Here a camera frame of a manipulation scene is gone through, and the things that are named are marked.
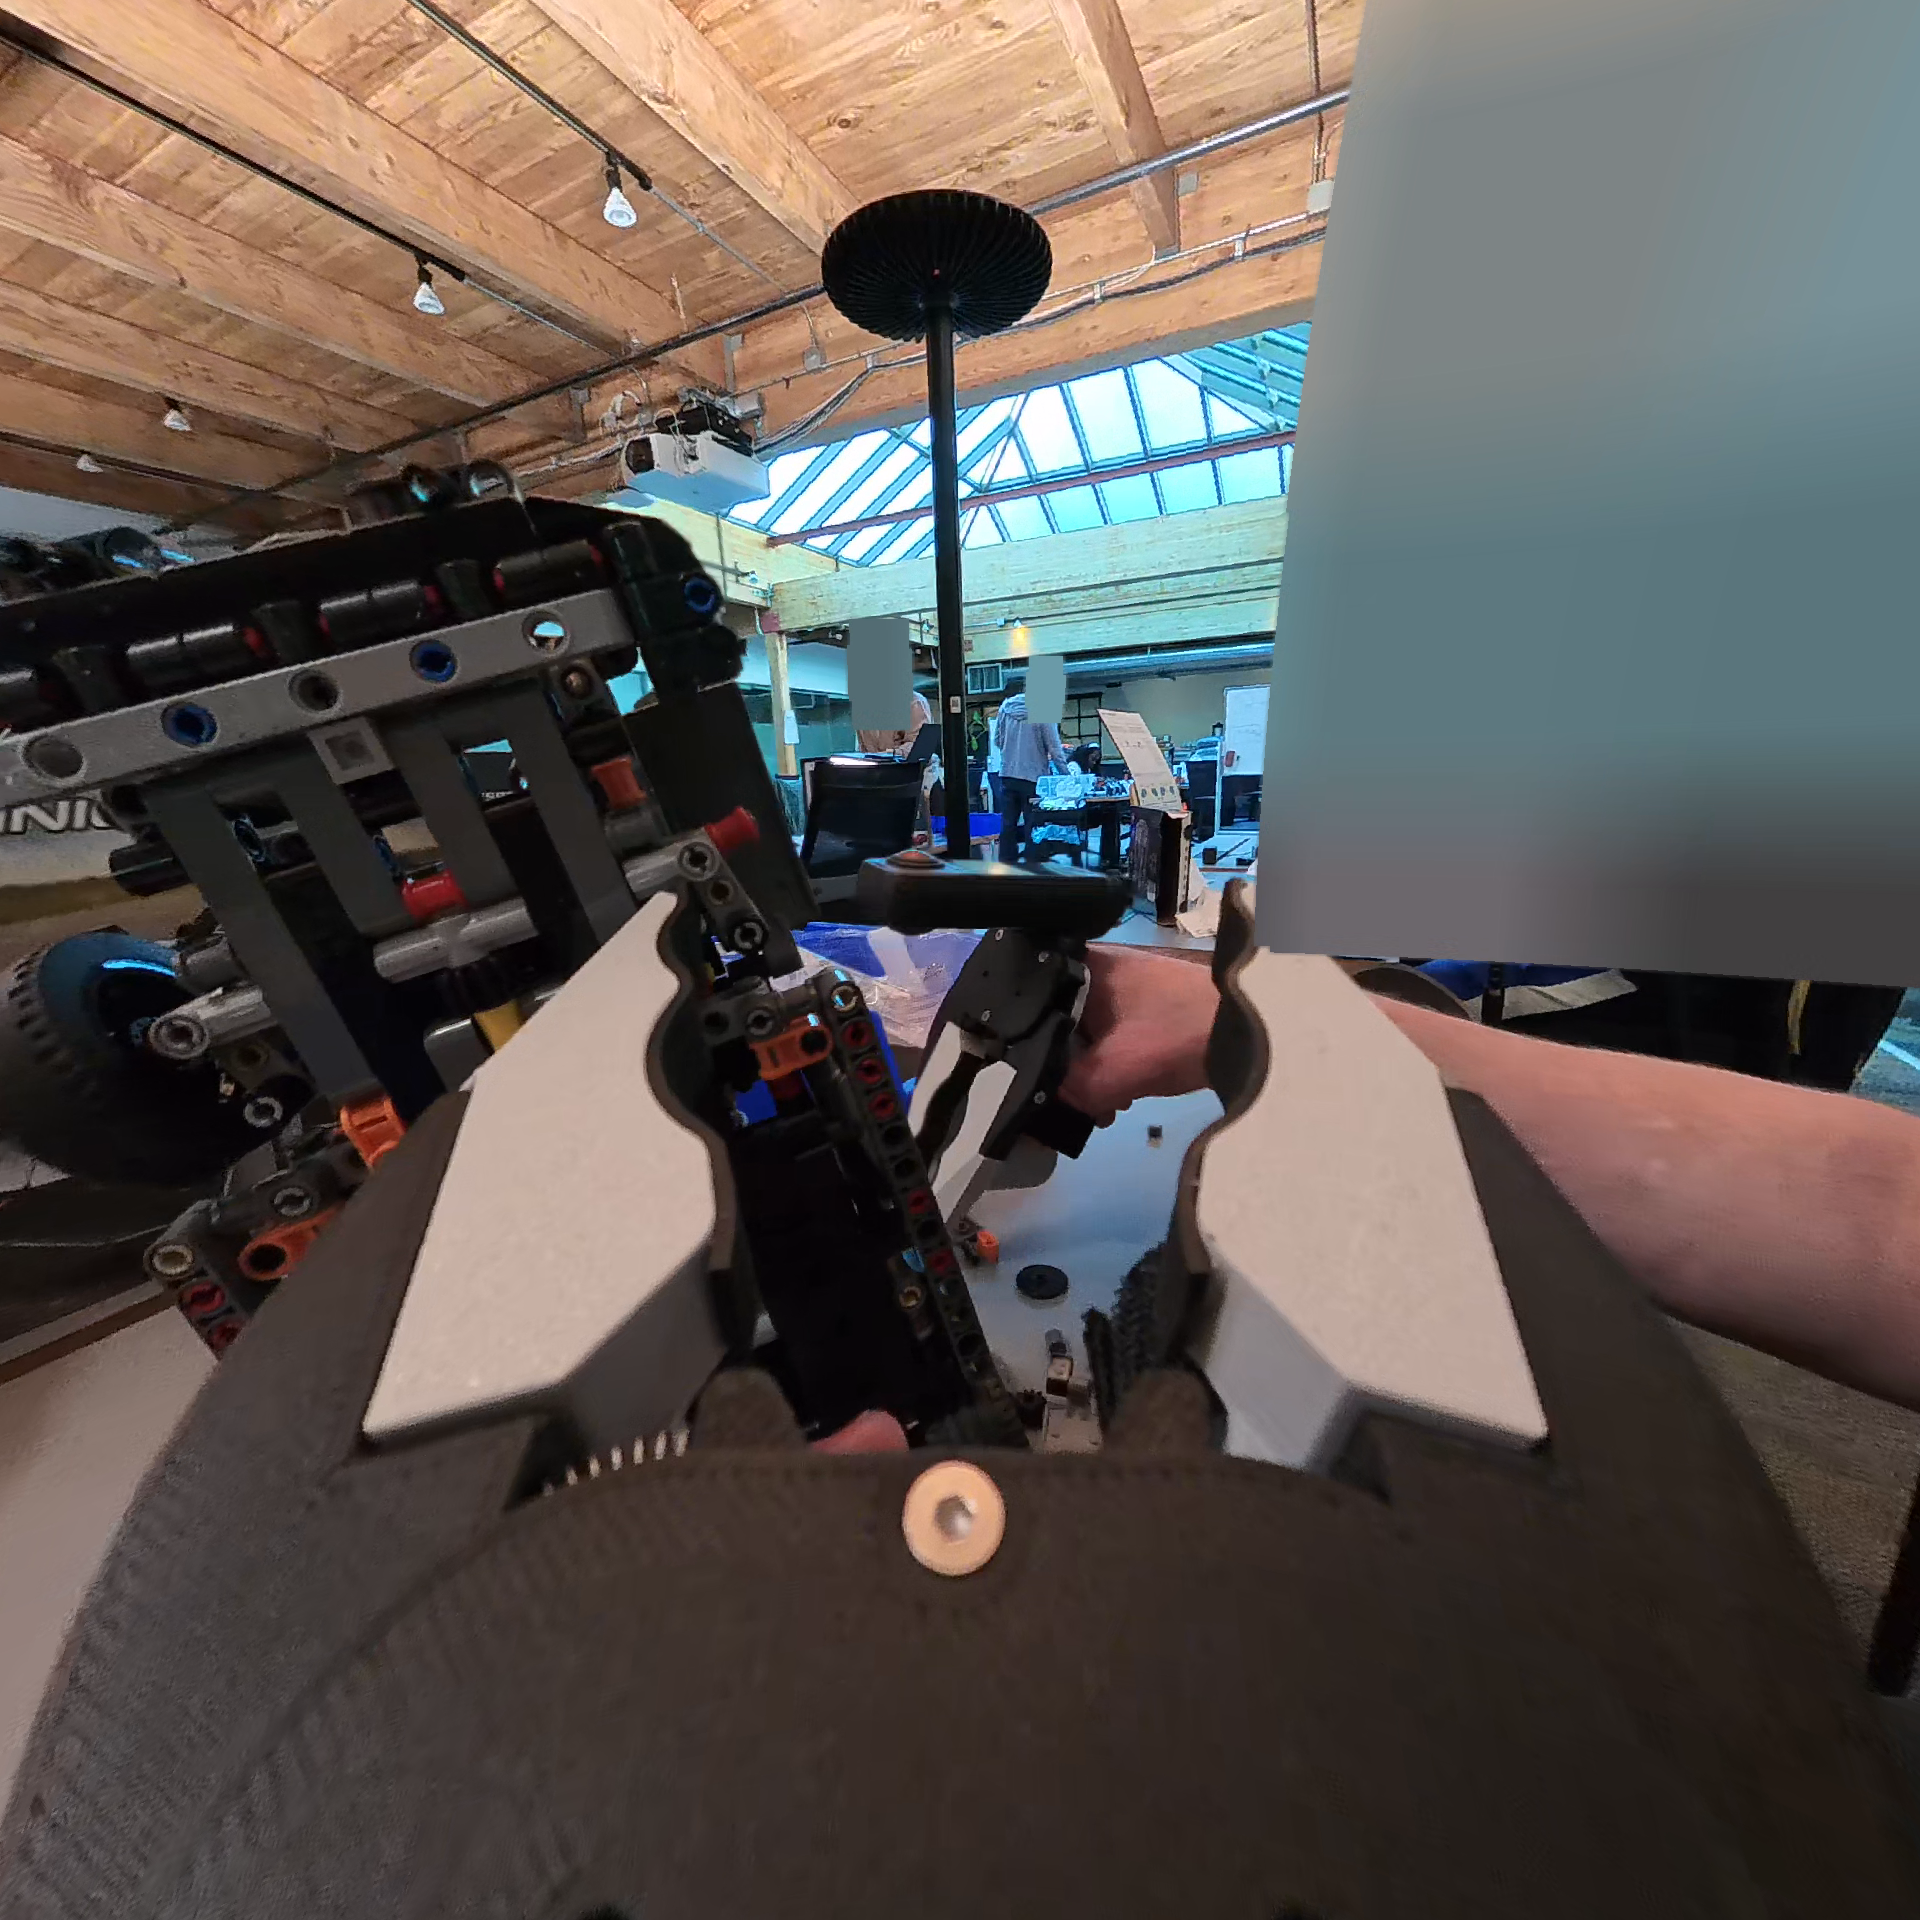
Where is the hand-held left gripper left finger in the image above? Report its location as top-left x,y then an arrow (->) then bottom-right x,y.
362,881 -> 771,1444

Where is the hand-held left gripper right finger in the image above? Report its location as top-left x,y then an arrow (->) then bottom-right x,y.
1084,881 -> 1547,1468

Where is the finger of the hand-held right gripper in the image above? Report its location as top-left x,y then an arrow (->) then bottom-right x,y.
979,1041 -> 1100,1164
904,1045 -> 1024,1191

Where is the lego car chassis model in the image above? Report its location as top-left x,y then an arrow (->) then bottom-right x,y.
0,455 -> 1038,1448

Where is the person's right forearm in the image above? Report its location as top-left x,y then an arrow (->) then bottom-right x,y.
1371,997 -> 1920,1413

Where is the person's right hand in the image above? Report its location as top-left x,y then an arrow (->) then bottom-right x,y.
1064,941 -> 1224,1130

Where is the clear plastic bag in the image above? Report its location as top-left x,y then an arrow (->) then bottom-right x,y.
841,928 -> 992,1052

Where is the black office chair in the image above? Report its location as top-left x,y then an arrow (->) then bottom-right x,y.
802,759 -> 927,888

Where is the blue plastic bin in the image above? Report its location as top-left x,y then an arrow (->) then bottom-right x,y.
736,919 -> 997,1141

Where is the white ceiling projector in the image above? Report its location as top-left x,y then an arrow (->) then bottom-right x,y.
618,394 -> 771,511

